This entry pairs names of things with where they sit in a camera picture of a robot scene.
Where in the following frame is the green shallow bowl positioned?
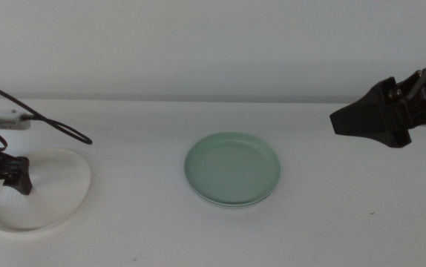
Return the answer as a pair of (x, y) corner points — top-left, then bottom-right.
(183, 131), (282, 205)

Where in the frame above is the white shallow bowl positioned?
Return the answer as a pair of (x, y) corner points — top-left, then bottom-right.
(0, 148), (92, 233)

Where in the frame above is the black camera cable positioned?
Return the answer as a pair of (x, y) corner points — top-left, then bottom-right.
(407, 39), (426, 99)
(0, 77), (94, 146)

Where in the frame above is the black left camera cable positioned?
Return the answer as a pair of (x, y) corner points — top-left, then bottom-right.
(0, 77), (94, 146)

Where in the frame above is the grey shallow bowl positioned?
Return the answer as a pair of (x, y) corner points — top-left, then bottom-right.
(187, 177), (279, 209)

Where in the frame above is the black right camera cable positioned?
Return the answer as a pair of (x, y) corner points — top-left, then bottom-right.
(407, 39), (426, 99)

